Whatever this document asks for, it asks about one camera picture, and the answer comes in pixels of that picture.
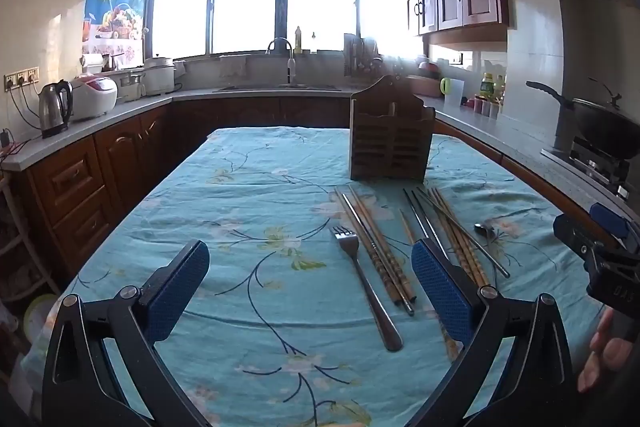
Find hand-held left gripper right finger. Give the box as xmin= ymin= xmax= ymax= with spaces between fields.
xmin=411 ymin=238 xmax=576 ymax=427

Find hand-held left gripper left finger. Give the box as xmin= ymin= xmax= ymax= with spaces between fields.
xmin=41 ymin=239 xmax=211 ymax=427

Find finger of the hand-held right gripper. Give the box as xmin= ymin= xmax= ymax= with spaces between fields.
xmin=589 ymin=202 xmax=633 ymax=240
xmin=552 ymin=213 xmax=598 ymax=260

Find wooden chopstick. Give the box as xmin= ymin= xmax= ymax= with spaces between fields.
xmin=352 ymin=186 xmax=418 ymax=303
xmin=434 ymin=187 xmax=492 ymax=284
xmin=428 ymin=188 xmax=487 ymax=287
xmin=398 ymin=208 xmax=417 ymax=245
xmin=347 ymin=185 xmax=413 ymax=305

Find metal chopstick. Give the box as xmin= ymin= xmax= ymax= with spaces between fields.
xmin=411 ymin=188 xmax=452 ymax=264
xmin=416 ymin=187 xmax=511 ymax=279
xmin=403 ymin=188 xmax=429 ymax=240
xmin=333 ymin=189 xmax=403 ymax=308
xmin=340 ymin=191 xmax=417 ymax=317

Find steel spoon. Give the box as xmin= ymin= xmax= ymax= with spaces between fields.
xmin=473 ymin=222 xmax=506 ymax=253

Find steel fork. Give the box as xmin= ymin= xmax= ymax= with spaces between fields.
xmin=330 ymin=226 xmax=404 ymax=353

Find wooden utensil holder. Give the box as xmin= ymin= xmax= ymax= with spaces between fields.
xmin=348 ymin=75 xmax=437 ymax=182

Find person's right hand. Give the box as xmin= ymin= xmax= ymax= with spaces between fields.
xmin=577 ymin=307 xmax=640 ymax=395

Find gas stove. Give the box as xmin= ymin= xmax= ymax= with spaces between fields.
xmin=540 ymin=137 xmax=640 ymax=208

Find blue floral tablecloth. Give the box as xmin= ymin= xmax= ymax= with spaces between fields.
xmin=22 ymin=127 xmax=608 ymax=427

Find black wok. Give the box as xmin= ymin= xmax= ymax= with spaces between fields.
xmin=525 ymin=79 xmax=640 ymax=160

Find grey kitchen countertop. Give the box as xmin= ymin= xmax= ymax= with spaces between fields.
xmin=0 ymin=84 xmax=640 ymax=218

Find pale green bowl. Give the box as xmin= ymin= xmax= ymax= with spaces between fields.
xmin=22 ymin=292 xmax=61 ymax=343

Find wooden lower cabinets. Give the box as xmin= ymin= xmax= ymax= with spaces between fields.
xmin=0 ymin=97 xmax=621 ymax=303

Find white shelf rack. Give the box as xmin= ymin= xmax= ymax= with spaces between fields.
xmin=0 ymin=172 xmax=61 ymax=303

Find white and red rice cooker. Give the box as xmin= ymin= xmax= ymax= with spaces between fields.
xmin=70 ymin=75 xmax=119 ymax=122

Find white cooker pot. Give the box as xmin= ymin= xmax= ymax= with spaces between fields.
xmin=142 ymin=54 xmax=177 ymax=96

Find steel electric kettle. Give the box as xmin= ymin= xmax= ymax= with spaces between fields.
xmin=38 ymin=80 xmax=74 ymax=138

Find kitchen sink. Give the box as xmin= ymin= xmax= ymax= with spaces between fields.
xmin=212 ymin=83 xmax=343 ymax=94

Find paper towel roll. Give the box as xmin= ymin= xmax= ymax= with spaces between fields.
xmin=80 ymin=53 xmax=108 ymax=75

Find steel sink faucet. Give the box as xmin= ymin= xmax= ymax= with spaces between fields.
xmin=266 ymin=38 xmax=297 ymax=86

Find cutlery drying rack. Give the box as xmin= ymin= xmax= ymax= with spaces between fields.
xmin=343 ymin=33 xmax=383 ymax=78

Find wall sockets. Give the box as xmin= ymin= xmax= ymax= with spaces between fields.
xmin=4 ymin=67 xmax=41 ymax=90

